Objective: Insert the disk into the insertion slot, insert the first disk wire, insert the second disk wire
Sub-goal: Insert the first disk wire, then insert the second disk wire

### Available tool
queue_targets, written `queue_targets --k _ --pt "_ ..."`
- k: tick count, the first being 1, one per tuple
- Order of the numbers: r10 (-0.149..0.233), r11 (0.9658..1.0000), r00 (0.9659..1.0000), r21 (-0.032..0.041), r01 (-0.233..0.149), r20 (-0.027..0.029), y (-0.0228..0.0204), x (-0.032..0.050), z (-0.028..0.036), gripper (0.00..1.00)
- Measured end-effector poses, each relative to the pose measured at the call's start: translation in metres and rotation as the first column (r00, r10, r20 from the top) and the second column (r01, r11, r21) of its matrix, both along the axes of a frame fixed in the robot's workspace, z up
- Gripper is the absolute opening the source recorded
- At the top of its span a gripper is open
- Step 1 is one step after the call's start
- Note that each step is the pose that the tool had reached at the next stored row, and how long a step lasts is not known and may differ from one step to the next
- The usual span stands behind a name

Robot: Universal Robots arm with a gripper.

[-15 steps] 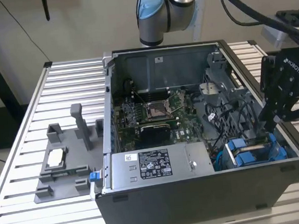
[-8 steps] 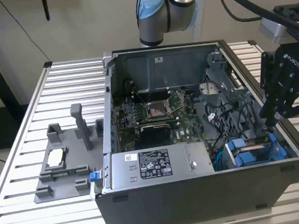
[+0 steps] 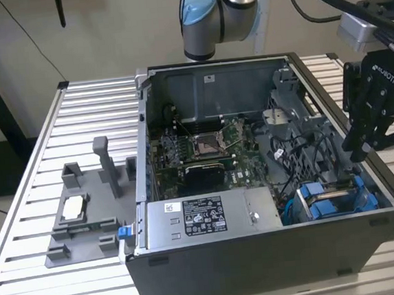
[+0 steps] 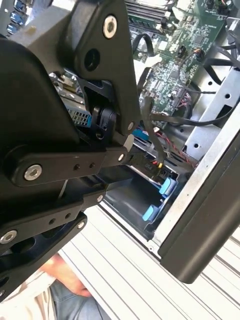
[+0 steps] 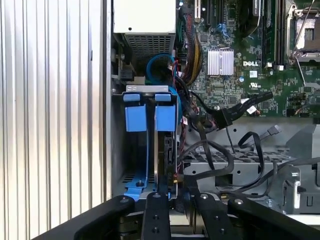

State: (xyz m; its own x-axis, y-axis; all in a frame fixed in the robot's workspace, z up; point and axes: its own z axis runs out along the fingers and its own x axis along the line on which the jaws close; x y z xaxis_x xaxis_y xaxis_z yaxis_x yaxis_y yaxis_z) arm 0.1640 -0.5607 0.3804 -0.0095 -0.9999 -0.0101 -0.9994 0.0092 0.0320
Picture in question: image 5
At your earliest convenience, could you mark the black expansion slot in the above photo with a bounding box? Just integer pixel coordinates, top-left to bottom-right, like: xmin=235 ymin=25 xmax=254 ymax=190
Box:
xmin=205 ymin=0 xmax=214 ymax=28
xmin=216 ymin=0 xmax=224 ymax=26

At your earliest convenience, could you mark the silver finned chipset heatsink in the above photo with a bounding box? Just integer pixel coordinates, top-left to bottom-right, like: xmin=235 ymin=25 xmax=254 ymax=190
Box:
xmin=207 ymin=48 xmax=235 ymax=76

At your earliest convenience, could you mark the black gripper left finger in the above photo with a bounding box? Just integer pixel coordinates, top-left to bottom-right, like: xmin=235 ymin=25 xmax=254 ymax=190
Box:
xmin=31 ymin=191 xmax=172 ymax=240

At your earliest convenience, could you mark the thin metal locking lever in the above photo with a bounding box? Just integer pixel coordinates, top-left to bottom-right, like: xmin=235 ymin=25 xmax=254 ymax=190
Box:
xmin=292 ymin=0 xmax=318 ymax=50

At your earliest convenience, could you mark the black power wire with connectors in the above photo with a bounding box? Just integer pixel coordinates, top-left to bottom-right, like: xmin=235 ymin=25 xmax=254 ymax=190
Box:
xmin=174 ymin=90 xmax=275 ymax=216

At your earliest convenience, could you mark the blue looped data cable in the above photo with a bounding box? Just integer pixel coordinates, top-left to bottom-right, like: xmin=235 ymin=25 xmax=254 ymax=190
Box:
xmin=145 ymin=52 xmax=182 ymax=121

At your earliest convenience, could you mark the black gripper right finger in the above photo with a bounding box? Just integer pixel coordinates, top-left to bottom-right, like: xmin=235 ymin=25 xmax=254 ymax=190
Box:
xmin=192 ymin=192 xmax=320 ymax=240

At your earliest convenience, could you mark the green Dell motherboard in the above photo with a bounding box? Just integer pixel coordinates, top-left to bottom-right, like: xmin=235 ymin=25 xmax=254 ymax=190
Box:
xmin=176 ymin=0 xmax=320 ymax=119

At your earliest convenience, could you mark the grey wire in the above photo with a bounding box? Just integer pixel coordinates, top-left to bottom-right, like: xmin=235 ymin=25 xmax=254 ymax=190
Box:
xmin=264 ymin=156 xmax=320 ymax=197

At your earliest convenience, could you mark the silver power supply unit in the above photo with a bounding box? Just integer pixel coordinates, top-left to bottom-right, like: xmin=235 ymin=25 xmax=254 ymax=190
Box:
xmin=112 ymin=0 xmax=177 ymax=61

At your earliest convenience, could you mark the open silver PC case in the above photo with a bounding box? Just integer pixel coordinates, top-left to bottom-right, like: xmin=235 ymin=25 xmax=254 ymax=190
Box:
xmin=103 ymin=0 xmax=320 ymax=218

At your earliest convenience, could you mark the metal socket cover frame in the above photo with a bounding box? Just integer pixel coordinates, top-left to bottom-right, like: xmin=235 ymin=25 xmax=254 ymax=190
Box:
xmin=294 ymin=51 xmax=320 ymax=94

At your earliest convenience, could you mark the hard disk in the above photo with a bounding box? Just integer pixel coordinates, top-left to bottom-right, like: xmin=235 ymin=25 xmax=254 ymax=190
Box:
xmin=123 ymin=92 xmax=181 ymax=201

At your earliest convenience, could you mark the yellow black power cable bundle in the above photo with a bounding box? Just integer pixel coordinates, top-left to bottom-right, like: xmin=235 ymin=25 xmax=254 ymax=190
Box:
xmin=178 ymin=12 xmax=204 ymax=86

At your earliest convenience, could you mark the thin black data wire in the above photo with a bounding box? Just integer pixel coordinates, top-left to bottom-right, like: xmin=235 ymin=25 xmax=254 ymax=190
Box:
xmin=219 ymin=124 xmax=283 ymax=199

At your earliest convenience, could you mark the CPU socket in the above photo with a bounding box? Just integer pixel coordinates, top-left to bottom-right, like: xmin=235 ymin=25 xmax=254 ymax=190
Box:
xmin=286 ymin=0 xmax=320 ymax=54

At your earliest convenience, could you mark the black RAM slot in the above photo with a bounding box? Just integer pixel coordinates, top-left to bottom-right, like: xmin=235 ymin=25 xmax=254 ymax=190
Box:
xmin=262 ymin=0 xmax=275 ymax=69
xmin=273 ymin=0 xmax=286 ymax=72

